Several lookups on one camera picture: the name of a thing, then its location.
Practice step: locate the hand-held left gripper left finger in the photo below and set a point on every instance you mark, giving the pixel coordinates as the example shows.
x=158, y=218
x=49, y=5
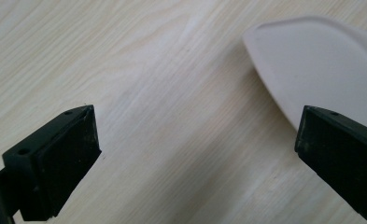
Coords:
x=56, y=168

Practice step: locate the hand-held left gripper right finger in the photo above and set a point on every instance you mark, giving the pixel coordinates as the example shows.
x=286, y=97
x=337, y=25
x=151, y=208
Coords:
x=340, y=155

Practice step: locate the white plastic dustpan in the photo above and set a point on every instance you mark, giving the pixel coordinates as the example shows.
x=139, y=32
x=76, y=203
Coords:
x=315, y=65

